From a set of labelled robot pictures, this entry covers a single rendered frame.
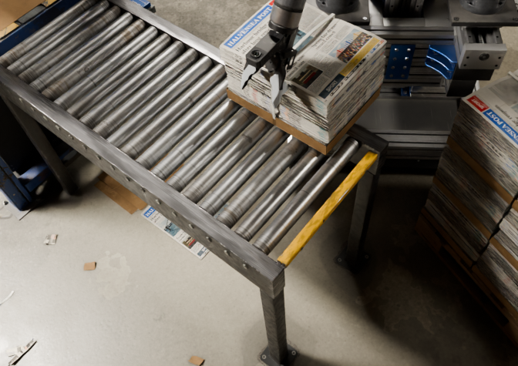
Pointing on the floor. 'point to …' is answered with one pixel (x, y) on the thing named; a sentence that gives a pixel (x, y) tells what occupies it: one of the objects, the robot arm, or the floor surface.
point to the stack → (481, 197)
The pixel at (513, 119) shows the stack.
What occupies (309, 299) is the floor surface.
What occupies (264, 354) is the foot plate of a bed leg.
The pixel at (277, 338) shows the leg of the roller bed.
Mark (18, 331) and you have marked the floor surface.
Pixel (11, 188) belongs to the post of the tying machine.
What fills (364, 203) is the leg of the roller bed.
